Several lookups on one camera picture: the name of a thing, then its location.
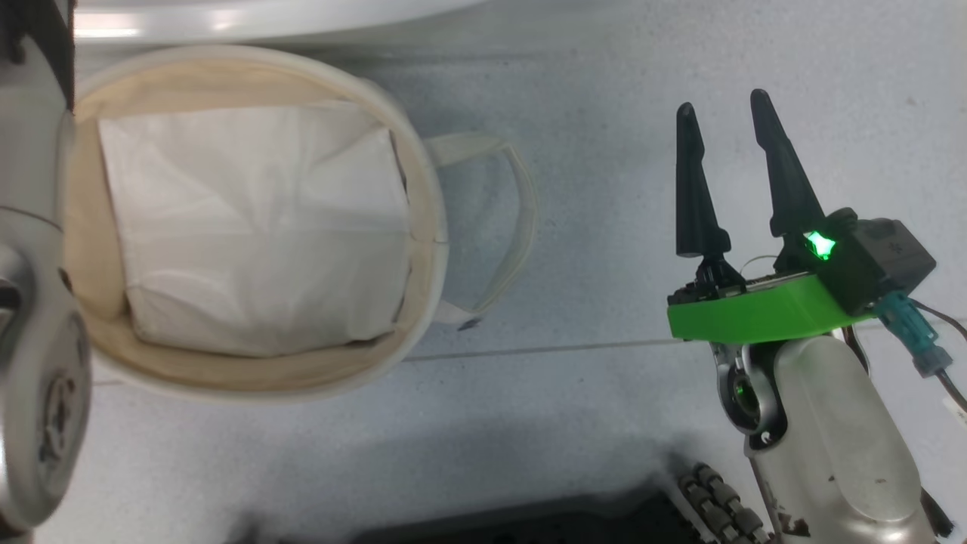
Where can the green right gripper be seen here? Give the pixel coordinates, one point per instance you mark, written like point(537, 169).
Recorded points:
point(755, 310)

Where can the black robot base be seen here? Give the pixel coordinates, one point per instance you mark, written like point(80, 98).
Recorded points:
point(566, 525)

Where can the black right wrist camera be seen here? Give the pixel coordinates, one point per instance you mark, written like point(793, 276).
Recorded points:
point(884, 261)

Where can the grey roller robot wheel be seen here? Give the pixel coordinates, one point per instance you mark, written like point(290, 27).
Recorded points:
point(721, 506)

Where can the cream canvas laundry basket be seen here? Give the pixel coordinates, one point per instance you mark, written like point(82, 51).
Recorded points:
point(424, 196)

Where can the white washing machine body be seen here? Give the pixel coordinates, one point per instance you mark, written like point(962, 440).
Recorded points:
point(227, 19)

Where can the white padding bag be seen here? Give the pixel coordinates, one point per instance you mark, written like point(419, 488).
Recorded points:
point(249, 227)

